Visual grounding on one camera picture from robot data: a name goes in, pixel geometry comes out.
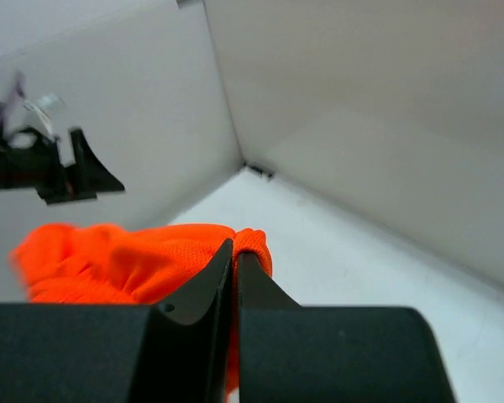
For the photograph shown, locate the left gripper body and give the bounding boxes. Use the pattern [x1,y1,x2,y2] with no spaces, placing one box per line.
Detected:
[0,102,67,197]

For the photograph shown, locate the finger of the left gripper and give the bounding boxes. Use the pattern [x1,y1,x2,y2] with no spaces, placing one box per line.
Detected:
[37,186,97,205]
[69,128,125,194]

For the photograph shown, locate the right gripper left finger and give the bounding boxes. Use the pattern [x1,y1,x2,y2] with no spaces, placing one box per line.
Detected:
[128,239,233,402]

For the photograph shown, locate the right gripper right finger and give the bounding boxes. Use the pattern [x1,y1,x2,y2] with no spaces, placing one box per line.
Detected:
[238,253,302,402]

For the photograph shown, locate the orange shorts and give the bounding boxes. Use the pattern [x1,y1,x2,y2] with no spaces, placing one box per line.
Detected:
[0,224,272,402]

